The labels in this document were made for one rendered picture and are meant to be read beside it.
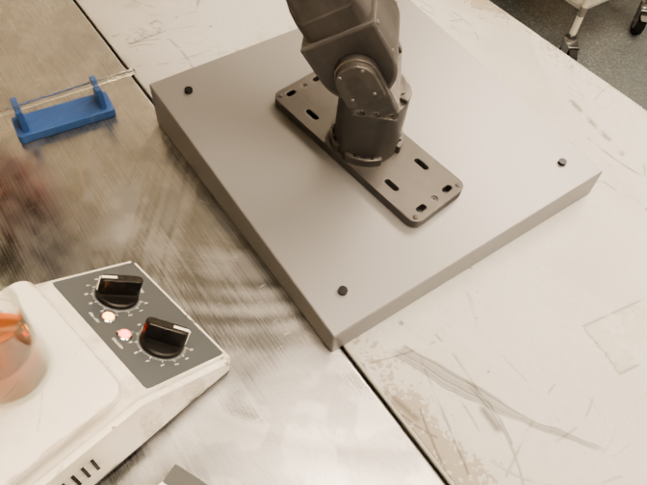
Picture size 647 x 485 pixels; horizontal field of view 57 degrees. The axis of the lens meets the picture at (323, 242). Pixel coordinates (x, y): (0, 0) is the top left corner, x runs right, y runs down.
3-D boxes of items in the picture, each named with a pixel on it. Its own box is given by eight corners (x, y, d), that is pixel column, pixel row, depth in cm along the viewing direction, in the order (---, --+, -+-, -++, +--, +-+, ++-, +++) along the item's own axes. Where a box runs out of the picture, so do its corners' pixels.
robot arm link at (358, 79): (335, 63, 44) (411, 72, 44) (345, -11, 48) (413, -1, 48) (327, 122, 49) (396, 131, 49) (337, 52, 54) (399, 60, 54)
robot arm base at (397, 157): (434, 175, 46) (491, 134, 49) (271, 37, 53) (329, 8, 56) (413, 231, 53) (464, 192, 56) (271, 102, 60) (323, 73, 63)
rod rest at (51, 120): (107, 97, 66) (99, 70, 63) (116, 115, 64) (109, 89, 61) (13, 124, 63) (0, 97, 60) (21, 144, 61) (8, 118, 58)
